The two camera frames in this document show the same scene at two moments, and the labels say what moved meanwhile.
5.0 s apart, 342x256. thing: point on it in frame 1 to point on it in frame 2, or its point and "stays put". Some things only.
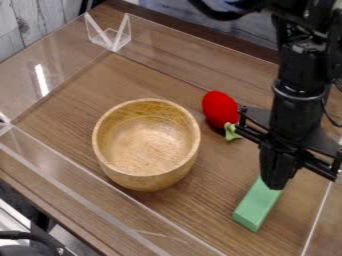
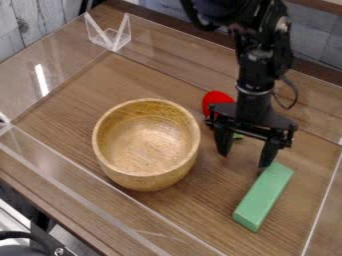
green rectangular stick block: [256, 205] stays put
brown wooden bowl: [145, 140] stays put
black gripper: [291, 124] to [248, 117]
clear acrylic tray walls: [119, 115] stays put
